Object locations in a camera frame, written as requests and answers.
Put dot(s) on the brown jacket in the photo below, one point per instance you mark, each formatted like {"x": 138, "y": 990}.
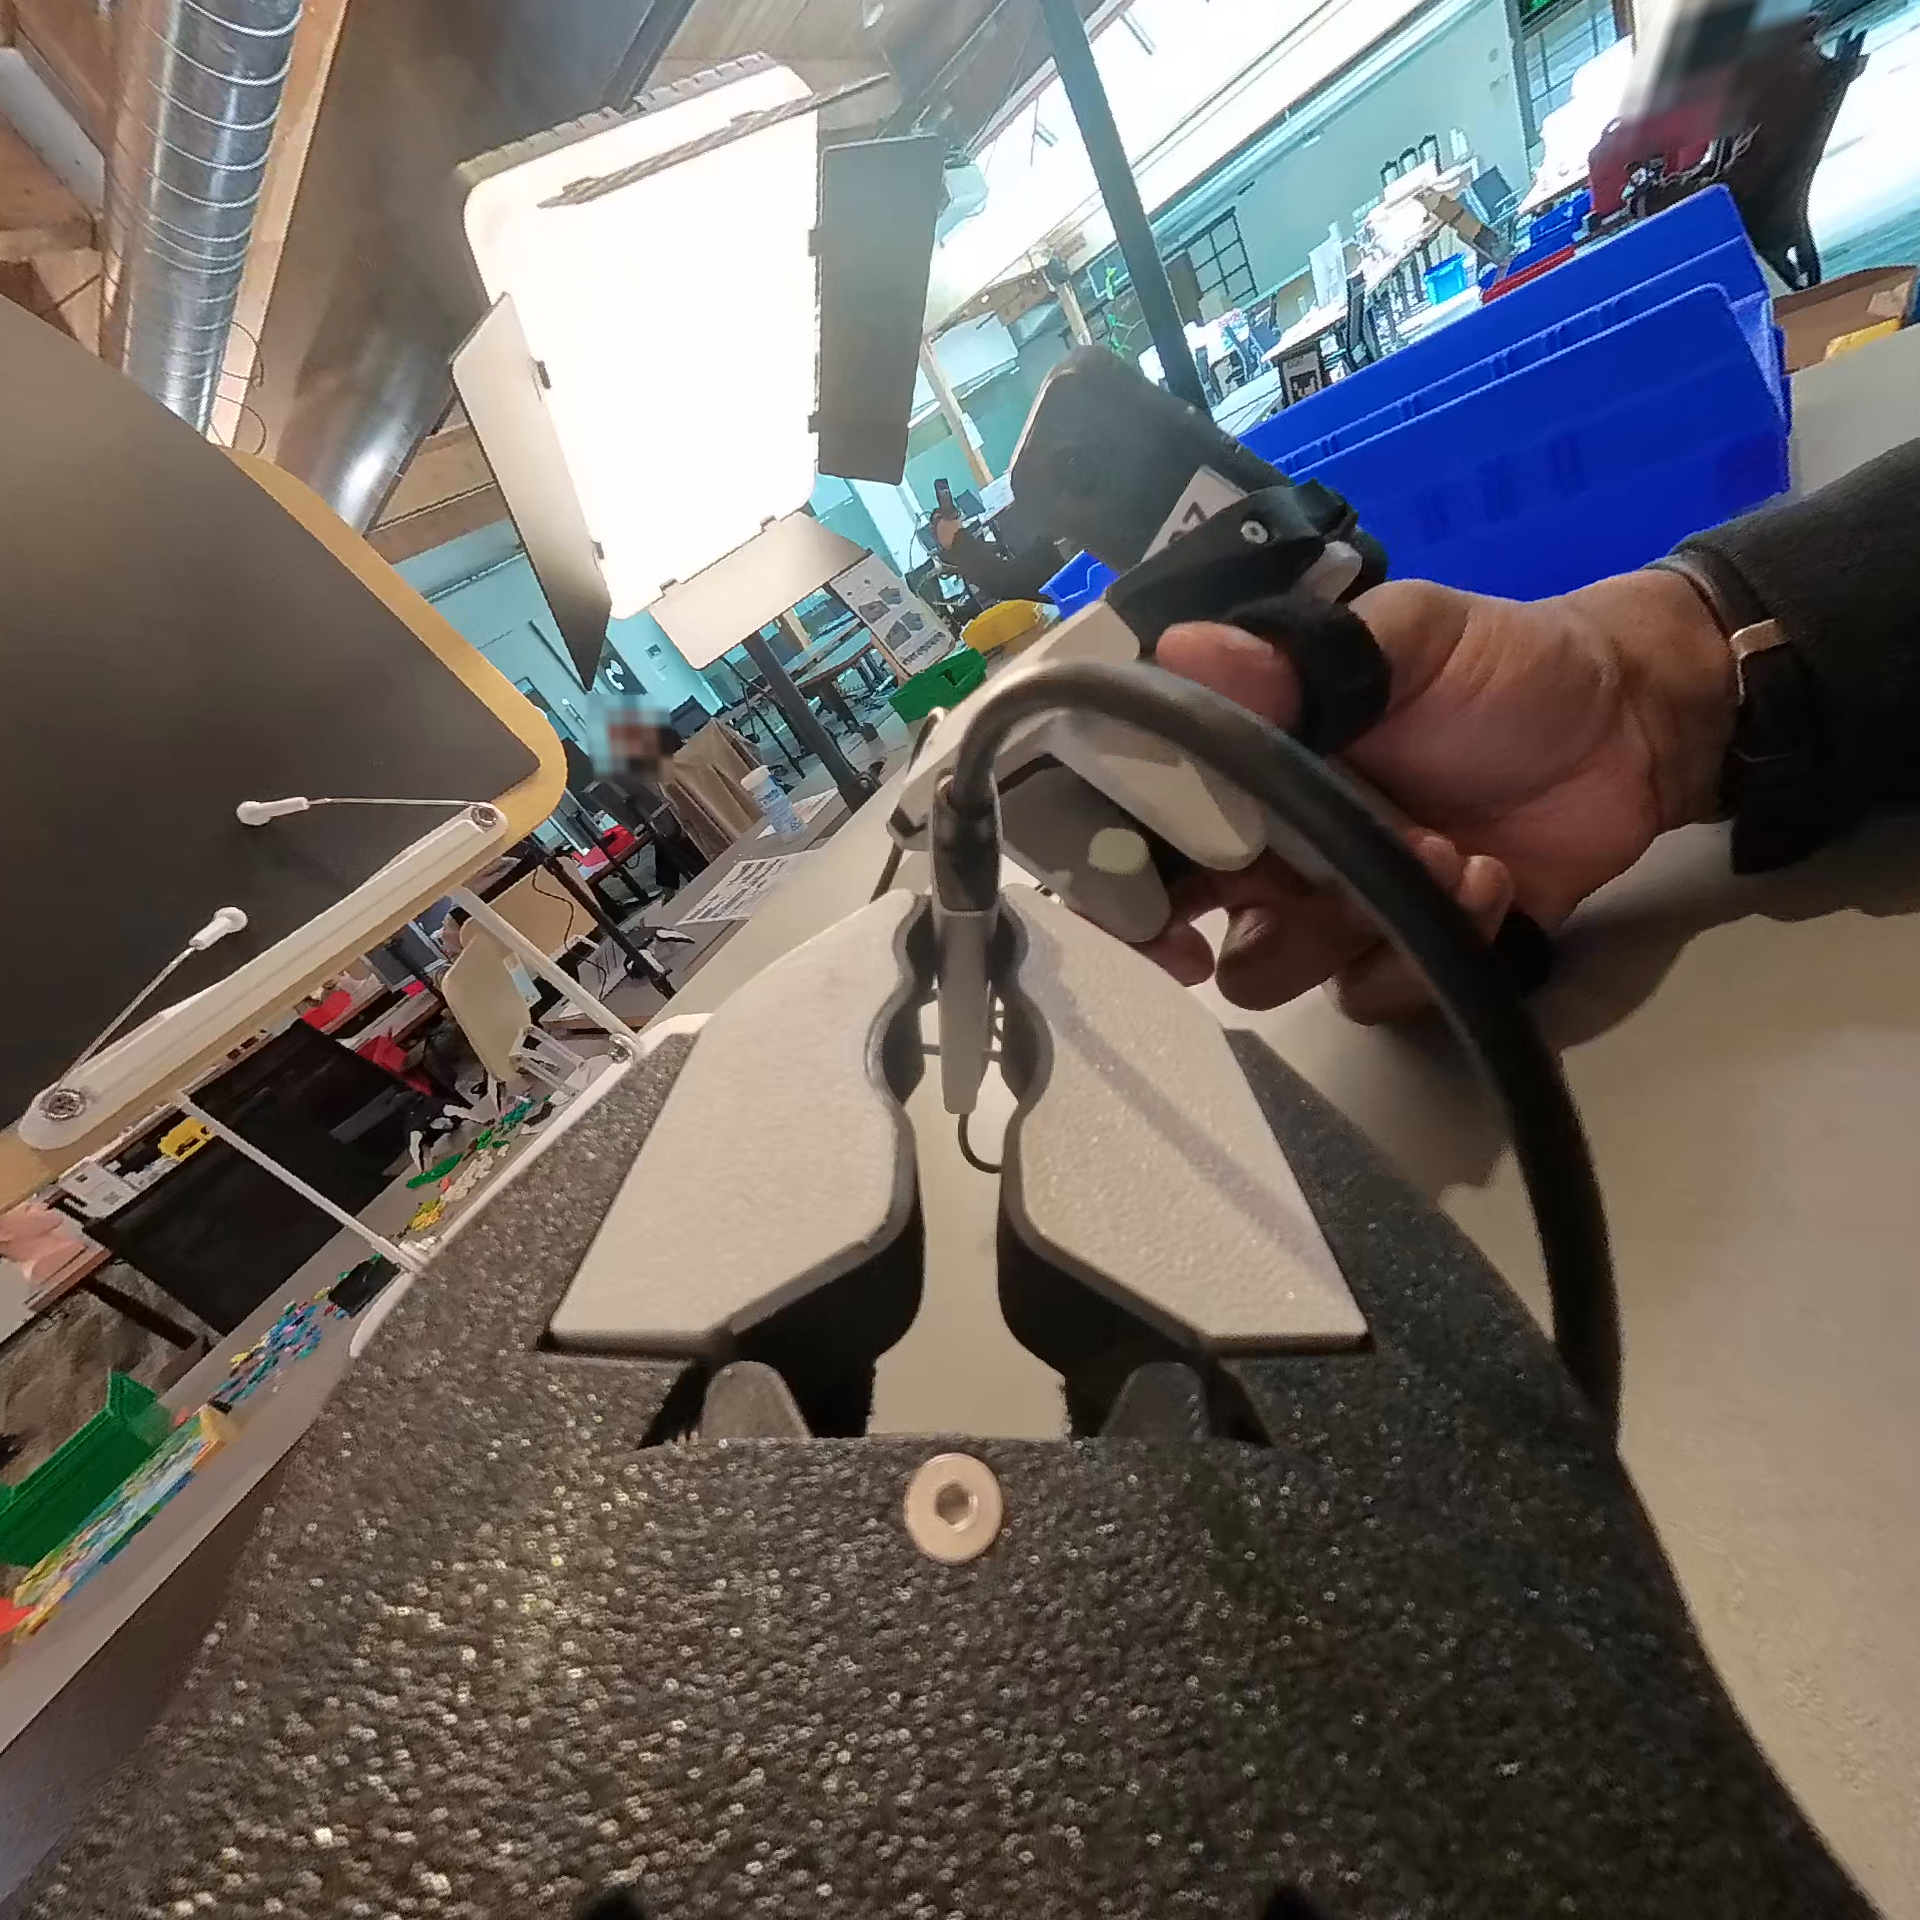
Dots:
{"x": 716, "y": 797}

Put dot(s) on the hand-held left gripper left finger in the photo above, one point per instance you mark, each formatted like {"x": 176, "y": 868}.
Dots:
{"x": 751, "y": 1171}

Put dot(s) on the printed instruction sheet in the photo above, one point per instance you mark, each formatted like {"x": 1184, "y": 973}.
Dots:
{"x": 743, "y": 888}

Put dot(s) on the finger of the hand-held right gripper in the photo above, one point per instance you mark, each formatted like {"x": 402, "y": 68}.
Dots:
{"x": 1027, "y": 787}

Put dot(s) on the printed roll-up banner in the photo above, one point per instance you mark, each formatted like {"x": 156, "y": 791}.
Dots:
{"x": 892, "y": 615}

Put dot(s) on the colourful toy brick box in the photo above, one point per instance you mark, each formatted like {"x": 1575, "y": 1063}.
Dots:
{"x": 135, "y": 1516}

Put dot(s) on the pile of toy bricks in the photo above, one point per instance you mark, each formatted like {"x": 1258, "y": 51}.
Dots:
{"x": 278, "y": 1342}

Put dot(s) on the green plastic bin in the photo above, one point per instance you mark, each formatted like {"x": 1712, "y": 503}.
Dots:
{"x": 77, "y": 1463}
{"x": 938, "y": 691}

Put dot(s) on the beige chair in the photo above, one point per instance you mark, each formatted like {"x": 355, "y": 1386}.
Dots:
{"x": 487, "y": 990}

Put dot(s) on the studio light panel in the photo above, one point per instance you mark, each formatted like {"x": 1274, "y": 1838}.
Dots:
{"x": 646, "y": 376}

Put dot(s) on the white stand frame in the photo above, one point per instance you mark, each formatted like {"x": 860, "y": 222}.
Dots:
{"x": 271, "y": 962}

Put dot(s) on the black light stand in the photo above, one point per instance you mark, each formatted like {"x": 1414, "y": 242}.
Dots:
{"x": 781, "y": 706}

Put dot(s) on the small blue bin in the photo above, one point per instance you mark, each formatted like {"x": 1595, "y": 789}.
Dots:
{"x": 1080, "y": 587}

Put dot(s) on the person's right hand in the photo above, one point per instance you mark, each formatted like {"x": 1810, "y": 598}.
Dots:
{"x": 1530, "y": 722}

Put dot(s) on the black board with wooden edge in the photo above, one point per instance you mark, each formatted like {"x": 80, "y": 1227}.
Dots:
{"x": 224, "y": 676}

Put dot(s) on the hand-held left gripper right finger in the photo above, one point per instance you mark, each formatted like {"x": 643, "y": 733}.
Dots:
{"x": 1172, "y": 1184}

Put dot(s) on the yellow plastic container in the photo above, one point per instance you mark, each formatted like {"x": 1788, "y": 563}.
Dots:
{"x": 1004, "y": 627}

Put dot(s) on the metal air duct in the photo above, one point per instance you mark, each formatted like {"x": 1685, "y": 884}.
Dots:
{"x": 212, "y": 196}

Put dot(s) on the blue plastic bin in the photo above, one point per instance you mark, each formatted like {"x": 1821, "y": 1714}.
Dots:
{"x": 1575, "y": 466}
{"x": 1652, "y": 255}

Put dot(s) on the white wipes canister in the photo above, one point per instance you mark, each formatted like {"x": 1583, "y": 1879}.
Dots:
{"x": 781, "y": 803}

